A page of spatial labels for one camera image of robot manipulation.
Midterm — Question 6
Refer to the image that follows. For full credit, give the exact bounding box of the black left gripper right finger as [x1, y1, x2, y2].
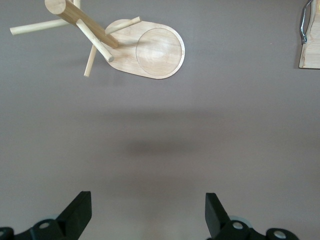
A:
[205, 192, 301, 240]

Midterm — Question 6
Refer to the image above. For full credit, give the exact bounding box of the wooden mug rack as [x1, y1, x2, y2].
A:
[9, 0, 186, 81]

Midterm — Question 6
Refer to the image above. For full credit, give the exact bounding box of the bamboo cutting board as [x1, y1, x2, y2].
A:
[298, 0, 320, 70]

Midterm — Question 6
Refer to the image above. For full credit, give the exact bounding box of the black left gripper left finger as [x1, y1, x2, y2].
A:
[0, 191, 92, 240]

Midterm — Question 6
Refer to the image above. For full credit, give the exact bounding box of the brown table cover mat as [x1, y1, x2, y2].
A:
[0, 0, 320, 240]

